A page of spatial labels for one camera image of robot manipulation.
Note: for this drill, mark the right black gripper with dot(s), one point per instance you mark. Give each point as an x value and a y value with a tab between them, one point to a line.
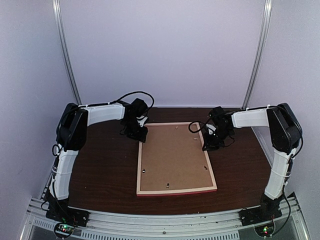
210	146

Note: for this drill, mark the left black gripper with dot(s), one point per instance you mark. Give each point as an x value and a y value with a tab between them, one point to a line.
140	137

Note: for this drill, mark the brown backing board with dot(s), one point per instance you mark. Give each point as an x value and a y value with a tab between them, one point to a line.
173	157

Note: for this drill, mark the pink wooden picture frame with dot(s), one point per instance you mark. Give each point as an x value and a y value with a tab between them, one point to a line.
175	192

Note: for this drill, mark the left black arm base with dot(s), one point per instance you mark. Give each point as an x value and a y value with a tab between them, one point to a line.
59	211

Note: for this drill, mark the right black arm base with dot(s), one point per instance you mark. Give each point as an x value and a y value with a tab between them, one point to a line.
268	210

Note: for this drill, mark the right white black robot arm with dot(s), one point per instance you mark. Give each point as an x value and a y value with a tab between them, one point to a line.
286	138

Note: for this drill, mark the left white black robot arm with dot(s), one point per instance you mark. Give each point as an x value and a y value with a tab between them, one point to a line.
71	134

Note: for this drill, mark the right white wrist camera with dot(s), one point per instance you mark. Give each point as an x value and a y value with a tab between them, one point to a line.
211	129

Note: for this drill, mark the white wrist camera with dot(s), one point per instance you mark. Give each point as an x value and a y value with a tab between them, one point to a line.
141	121
211	129

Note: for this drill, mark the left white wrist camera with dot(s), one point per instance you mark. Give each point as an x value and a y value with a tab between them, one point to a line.
141	121

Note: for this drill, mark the front aluminium rail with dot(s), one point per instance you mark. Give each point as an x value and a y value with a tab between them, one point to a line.
224	225

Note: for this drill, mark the right aluminium corner post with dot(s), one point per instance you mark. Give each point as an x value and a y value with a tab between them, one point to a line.
264	30

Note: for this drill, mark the aluminium corner post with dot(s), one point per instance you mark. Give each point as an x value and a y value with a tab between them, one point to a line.
65	52
264	30

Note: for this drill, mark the left aluminium corner post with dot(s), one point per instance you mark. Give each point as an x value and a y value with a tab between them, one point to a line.
65	52

